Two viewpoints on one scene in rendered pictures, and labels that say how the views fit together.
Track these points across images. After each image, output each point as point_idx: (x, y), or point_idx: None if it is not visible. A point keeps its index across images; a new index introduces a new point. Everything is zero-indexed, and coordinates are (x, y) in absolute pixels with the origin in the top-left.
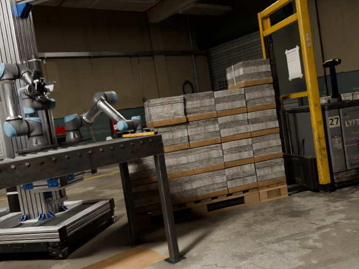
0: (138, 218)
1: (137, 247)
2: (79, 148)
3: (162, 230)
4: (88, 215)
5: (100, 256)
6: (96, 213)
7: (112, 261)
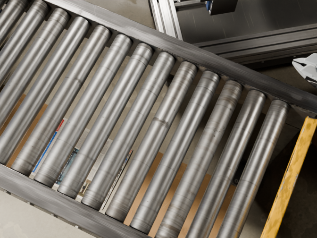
0: (316, 136)
1: (234, 190)
2: (76, 166)
3: (315, 192)
4: (259, 55)
5: (189, 146)
6: (287, 52)
7: (174, 182)
